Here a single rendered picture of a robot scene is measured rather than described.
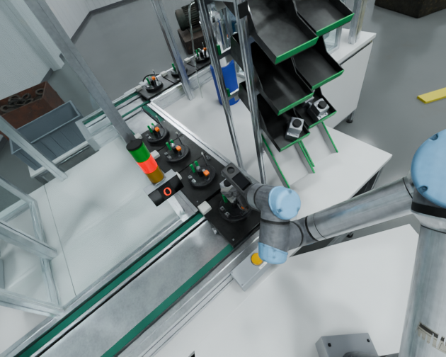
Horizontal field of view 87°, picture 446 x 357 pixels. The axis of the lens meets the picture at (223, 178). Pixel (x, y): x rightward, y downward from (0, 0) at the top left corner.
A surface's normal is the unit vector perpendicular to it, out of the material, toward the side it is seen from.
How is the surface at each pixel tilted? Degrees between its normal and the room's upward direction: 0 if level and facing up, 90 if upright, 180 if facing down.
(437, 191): 42
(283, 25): 25
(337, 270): 0
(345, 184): 0
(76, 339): 0
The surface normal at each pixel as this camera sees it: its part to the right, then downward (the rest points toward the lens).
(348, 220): -0.62, 0.29
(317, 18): 0.00, -0.30
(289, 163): 0.18, 0.00
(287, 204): 0.37, 0.07
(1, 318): -0.21, -0.62
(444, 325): -0.63, 0.00
